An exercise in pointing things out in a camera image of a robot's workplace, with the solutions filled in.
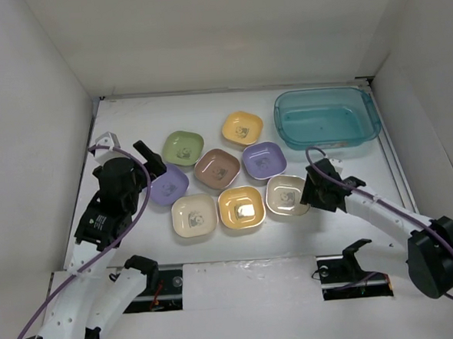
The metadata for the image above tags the purple plate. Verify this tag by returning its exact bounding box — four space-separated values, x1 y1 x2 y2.
150 163 190 206
242 141 287 180

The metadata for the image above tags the green plate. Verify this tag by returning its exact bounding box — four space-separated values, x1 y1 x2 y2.
162 130 204 166

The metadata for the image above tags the cream plate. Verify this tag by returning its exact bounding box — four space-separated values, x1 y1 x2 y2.
265 174 310 216
171 194 219 239

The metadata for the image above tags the brown plate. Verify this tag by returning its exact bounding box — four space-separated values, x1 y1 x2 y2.
194 149 241 190

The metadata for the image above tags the yellow plate bottom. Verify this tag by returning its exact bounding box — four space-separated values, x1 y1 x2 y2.
217 186 266 230

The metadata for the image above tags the yellow plate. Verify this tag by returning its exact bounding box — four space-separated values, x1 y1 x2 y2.
217 186 266 230
221 111 263 146

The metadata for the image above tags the yellow plate top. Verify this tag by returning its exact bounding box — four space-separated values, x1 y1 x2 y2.
221 111 263 146

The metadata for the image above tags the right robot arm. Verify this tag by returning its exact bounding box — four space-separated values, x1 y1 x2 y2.
300 158 453 300

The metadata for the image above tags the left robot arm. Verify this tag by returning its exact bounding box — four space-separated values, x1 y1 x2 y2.
17 141 167 339

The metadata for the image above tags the teal plastic bin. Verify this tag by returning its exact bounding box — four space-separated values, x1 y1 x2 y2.
273 87 382 151

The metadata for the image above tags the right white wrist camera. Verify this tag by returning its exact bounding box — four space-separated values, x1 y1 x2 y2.
329 158 343 174

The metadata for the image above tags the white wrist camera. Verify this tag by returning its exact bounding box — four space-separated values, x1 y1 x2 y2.
329 158 343 174
90 132 121 166

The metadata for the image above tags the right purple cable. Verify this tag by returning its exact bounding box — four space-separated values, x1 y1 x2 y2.
304 137 453 312

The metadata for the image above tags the purple cable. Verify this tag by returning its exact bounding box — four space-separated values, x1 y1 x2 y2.
304 137 453 312
0 141 163 339

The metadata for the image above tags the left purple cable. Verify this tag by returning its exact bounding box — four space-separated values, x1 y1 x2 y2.
0 141 163 339

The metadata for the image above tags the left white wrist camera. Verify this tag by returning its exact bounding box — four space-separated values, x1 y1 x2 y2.
90 132 121 166

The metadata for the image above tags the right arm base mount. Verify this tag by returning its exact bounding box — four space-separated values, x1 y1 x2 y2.
311 239 393 301

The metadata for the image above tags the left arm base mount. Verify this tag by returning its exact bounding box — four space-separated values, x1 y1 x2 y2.
124 266 184 314

